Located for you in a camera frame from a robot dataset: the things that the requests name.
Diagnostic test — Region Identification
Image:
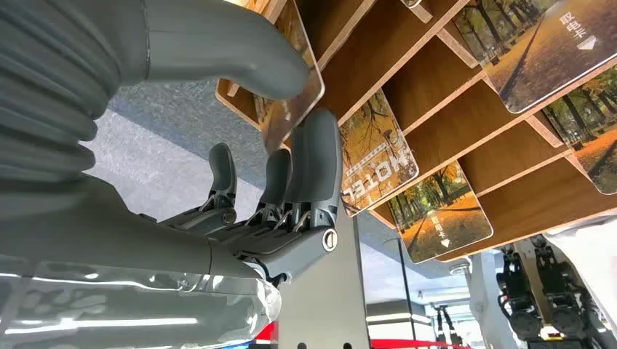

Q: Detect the autumn hotel print card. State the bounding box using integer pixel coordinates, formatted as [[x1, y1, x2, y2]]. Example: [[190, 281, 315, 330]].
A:
[[339, 88, 420, 218]]

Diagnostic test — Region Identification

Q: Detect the autumn park print card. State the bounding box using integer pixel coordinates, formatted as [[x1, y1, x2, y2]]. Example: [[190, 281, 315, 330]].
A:
[[386, 161, 495, 265], [541, 64, 617, 196], [452, 0, 617, 115]]

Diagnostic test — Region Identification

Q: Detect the wooden card rack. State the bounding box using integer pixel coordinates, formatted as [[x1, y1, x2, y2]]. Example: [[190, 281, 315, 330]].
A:
[[215, 0, 617, 264]]

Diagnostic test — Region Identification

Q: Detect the clear plastic cover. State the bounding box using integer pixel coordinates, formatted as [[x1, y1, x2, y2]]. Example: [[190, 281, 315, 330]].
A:
[[0, 261, 284, 349]]

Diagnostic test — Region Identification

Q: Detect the ribbed grey right arm sleeve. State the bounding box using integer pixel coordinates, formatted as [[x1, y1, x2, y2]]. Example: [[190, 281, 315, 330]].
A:
[[0, 0, 122, 223]]

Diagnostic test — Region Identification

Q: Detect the thin black pole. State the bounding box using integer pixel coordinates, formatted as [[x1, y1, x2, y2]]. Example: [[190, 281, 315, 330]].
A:
[[396, 238, 418, 341]]

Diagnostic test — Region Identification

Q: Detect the red barrier band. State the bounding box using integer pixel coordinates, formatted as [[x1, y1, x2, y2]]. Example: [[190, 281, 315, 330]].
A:
[[370, 339, 466, 349]]

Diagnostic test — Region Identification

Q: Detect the white cloth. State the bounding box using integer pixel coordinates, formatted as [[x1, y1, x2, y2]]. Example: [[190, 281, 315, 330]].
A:
[[544, 215, 617, 333]]

